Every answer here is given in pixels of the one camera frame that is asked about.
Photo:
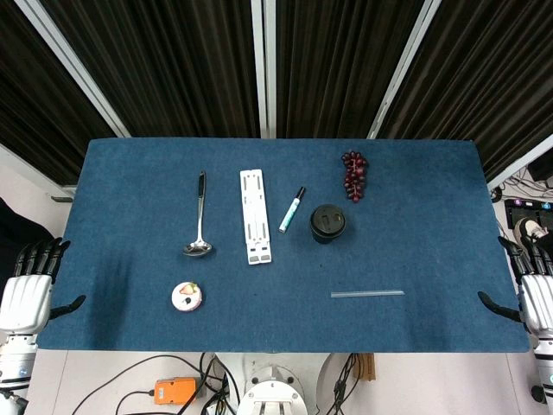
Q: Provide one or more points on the dark red grape bunch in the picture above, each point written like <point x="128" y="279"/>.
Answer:
<point x="355" y="175"/>

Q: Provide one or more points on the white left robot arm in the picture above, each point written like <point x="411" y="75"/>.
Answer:
<point x="15" y="367"/>

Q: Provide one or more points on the pink white toy cake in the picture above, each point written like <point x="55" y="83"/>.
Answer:
<point x="187" y="297"/>

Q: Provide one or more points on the white sneaker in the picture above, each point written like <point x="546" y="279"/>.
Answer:
<point x="529" y="229"/>

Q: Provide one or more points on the white green marker pen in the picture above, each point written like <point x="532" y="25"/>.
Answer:
<point x="290" y="214"/>

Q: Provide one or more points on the white partition post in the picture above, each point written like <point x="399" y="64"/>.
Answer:
<point x="402" y="73"/>
<point x="73" y="65"/>
<point x="264" y="65"/>

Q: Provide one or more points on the blue felt table cover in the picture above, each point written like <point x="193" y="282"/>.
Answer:
<point x="129" y="216"/>

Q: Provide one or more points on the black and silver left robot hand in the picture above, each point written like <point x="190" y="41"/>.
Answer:
<point x="26" y="298"/>

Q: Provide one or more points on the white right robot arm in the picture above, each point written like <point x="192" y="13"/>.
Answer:
<point x="545" y="367"/>

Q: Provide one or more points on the dark pleated curtain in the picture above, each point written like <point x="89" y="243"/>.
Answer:
<point x="34" y="108"/>
<point x="173" y="65"/>
<point x="488" y="73"/>
<point x="341" y="65"/>

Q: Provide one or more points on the white folding stand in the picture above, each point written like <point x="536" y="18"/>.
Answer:
<point x="256" y="216"/>

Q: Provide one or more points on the orange box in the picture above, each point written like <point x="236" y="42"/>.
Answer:
<point x="175" y="391"/>

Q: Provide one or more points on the transparent plastic straw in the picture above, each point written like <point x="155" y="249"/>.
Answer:
<point x="367" y="294"/>

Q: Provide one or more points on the wooden block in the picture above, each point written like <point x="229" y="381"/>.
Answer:
<point x="367" y="366"/>

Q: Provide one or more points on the black device with coloured lights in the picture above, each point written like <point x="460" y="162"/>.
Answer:
<point x="525" y="209"/>

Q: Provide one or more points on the black lidded coffee cup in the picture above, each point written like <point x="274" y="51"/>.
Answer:
<point x="327" y="222"/>

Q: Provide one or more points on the white robot torso base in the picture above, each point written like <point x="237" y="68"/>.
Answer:
<point x="272" y="389"/>

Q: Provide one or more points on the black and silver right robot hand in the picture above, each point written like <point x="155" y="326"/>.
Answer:
<point x="538" y="298"/>

